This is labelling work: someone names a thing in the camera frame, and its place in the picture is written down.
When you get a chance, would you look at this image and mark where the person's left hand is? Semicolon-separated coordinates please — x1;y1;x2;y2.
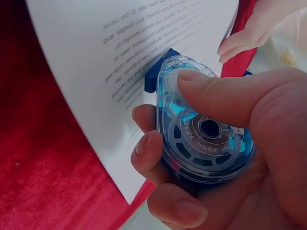
217;0;307;64

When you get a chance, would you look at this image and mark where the blue transparent correction tape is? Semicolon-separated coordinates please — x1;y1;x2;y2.
144;48;257;189

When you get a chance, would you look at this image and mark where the white printed paper sheet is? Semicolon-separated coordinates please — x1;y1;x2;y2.
25;0;240;206

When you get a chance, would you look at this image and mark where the person's right hand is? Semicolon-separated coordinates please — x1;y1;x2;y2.
131;67;307;230

